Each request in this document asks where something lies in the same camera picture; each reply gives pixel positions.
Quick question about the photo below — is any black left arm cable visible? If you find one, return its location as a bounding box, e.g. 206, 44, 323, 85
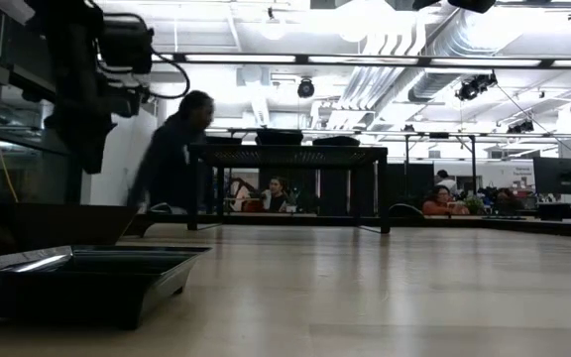
147, 46, 192, 101

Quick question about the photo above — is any black flat rectangular plate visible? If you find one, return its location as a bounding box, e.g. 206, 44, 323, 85
0, 244, 211, 331

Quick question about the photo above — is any long ceiling light strip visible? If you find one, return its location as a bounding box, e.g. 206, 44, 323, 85
151, 51, 571, 69

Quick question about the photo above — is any black round ceiling lamp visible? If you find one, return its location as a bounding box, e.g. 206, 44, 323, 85
296, 77, 317, 100

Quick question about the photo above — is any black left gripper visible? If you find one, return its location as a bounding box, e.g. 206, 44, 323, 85
42, 73, 149, 176

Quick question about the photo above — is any black ceiling spotlight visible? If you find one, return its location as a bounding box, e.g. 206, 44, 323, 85
507, 119, 536, 136
455, 71, 500, 102

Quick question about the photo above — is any black hexagonal bowl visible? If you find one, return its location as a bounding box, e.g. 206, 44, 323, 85
311, 135, 363, 148

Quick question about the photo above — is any person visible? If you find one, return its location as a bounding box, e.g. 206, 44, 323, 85
127, 89, 216, 216
420, 183, 471, 216
493, 187, 525, 216
260, 177, 292, 214
435, 169, 458, 189

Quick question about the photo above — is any silver ventilation duct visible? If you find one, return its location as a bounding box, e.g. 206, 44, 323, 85
406, 9, 519, 104

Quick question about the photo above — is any black computer monitor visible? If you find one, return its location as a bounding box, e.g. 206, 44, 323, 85
532, 156, 571, 196

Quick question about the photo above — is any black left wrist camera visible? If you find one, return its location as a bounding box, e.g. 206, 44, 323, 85
97, 13, 156, 75

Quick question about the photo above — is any black aluminium table frame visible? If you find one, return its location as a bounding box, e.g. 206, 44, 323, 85
124, 211, 571, 240

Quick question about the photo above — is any black background stand frame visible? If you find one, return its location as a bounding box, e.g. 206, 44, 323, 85
402, 131, 480, 192

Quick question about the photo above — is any black wavy square bowl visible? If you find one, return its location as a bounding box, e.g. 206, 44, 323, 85
0, 201, 141, 259

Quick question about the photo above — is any black perforated metal shelf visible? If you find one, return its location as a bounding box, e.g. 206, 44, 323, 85
186, 143, 392, 236

